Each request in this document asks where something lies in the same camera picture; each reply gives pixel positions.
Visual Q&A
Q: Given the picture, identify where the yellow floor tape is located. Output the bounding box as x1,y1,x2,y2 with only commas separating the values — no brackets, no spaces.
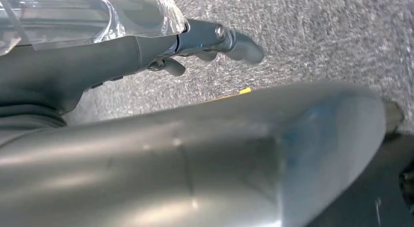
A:
210,87,252,102

